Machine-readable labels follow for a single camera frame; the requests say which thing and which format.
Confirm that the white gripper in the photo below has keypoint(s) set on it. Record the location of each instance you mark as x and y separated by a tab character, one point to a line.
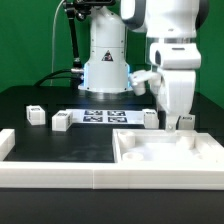
176	64

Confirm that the white square tabletop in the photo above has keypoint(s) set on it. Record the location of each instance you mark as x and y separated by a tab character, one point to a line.
135	145

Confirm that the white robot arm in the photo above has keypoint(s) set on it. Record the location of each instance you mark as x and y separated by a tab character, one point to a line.
145	45

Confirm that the printed marker sheet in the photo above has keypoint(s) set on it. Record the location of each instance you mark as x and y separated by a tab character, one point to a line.
107	116

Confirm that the white U-shaped fence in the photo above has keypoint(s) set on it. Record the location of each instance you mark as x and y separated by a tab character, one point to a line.
126	175

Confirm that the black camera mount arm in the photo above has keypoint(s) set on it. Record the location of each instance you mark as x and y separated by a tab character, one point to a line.
79	10

